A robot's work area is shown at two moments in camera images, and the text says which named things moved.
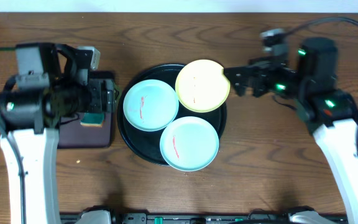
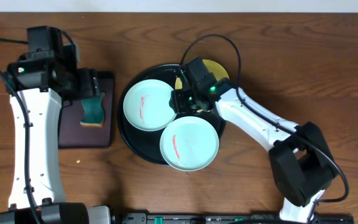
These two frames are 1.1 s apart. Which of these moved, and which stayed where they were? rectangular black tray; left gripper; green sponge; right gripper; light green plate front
Moved: left gripper; right gripper
Stayed: rectangular black tray; green sponge; light green plate front
